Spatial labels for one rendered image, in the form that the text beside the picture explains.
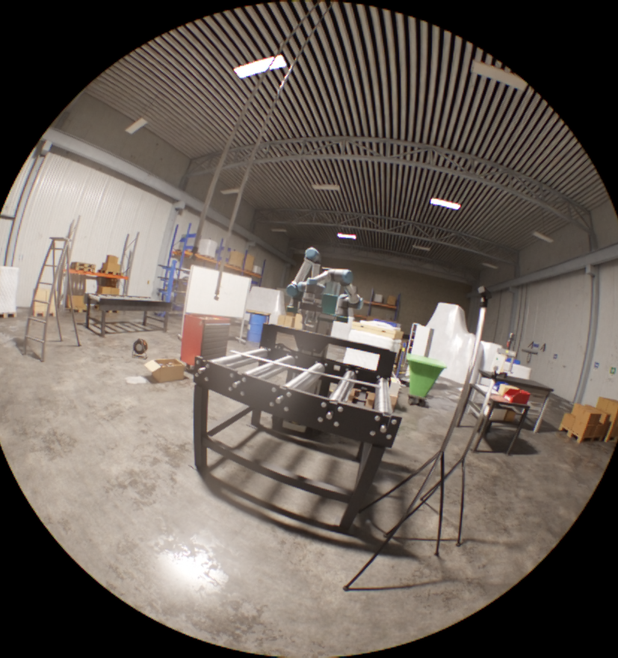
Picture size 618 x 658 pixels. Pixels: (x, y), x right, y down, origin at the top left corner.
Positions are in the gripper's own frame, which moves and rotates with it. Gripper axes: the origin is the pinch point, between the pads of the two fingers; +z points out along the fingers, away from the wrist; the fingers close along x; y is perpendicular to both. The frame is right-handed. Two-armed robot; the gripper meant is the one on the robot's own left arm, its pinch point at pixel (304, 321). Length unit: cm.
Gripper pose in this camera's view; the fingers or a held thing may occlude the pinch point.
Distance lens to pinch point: 167.4
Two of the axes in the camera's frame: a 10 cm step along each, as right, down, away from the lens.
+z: -1.8, 9.8, 0.9
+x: 9.4, 1.5, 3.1
